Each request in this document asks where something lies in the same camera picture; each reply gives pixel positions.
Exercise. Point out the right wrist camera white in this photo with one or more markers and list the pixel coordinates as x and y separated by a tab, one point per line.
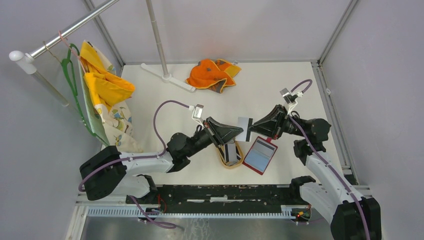
291	99

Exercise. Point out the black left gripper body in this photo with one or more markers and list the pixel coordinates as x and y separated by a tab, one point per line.
201	140

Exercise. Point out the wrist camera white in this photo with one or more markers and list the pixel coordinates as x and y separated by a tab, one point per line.
197	111
291	99

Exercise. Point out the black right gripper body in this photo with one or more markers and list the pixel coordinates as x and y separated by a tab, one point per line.
289	126

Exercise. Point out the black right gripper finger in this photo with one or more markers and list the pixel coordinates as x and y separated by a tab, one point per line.
270	122
269	133

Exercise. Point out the vertical metal pole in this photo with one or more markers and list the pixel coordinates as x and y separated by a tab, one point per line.
157	37

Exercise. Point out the metal hanging rail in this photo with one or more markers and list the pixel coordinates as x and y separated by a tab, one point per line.
26	60

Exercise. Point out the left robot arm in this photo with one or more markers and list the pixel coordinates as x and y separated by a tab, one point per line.
122	173

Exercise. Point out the red leather card holder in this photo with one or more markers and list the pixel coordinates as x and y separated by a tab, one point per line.
256	161

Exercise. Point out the white card dark stripe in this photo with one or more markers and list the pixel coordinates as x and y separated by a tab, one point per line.
262	146

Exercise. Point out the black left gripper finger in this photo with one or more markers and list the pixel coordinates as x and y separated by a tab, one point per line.
222	137
214	125

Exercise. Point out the white card black stripe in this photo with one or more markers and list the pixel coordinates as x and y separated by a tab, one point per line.
244	123

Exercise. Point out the green clothes hanger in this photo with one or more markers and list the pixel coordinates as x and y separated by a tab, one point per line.
85	108

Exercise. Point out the white rack stand base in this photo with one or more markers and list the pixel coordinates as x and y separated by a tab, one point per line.
167	78

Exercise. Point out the yellow patterned hanging cloth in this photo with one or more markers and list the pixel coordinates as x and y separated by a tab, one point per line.
108	94

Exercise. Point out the orange yellow cloth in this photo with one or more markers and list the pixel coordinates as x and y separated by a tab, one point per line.
213	74

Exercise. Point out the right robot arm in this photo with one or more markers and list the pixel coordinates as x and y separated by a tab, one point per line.
350	215

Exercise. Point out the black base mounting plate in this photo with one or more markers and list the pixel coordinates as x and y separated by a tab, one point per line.
222	199

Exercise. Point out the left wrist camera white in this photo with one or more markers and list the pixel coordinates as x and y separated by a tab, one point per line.
197	111

